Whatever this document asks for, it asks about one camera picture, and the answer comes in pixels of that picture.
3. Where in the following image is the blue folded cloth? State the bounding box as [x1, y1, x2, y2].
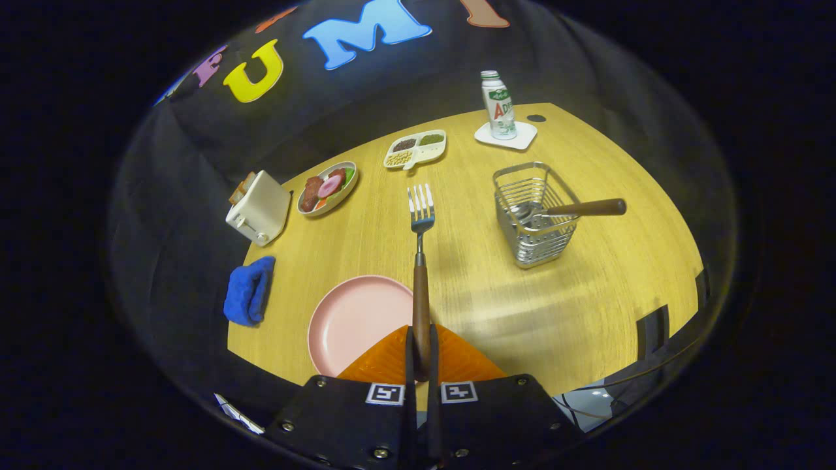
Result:
[223, 256, 277, 327]

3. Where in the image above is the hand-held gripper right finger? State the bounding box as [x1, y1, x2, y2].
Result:
[428, 324, 583, 470]

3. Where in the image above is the white divided dish of beans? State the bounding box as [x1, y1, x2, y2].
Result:
[383, 129, 448, 172]

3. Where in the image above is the pink round plate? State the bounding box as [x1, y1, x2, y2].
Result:
[308, 275, 415, 378]

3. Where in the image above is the white square coaster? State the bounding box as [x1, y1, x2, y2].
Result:
[474, 121, 538, 151]

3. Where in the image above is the silver wire basket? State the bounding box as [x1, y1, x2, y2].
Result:
[492, 161, 583, 270]

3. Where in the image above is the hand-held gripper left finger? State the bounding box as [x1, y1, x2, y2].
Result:
[263, 326, 417, 470]

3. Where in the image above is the wooden handled metal fork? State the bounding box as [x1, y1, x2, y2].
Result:
[408, 183, 436, 383]

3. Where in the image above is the white plastic drink bottle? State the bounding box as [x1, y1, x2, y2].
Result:
[481, 70, 517, 140]

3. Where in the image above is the white toaster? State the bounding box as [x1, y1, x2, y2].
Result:
[225, 170, 292, 247]

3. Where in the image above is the black backdrop cloth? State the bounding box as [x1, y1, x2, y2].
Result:
[110, 0, 739, 418]

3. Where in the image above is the wooden handled metal spoon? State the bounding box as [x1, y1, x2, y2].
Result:
[509, 198, 628, 230]

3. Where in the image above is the bowl of meat and vegetables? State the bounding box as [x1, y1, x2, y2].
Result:
[297, 161, 359, 217]

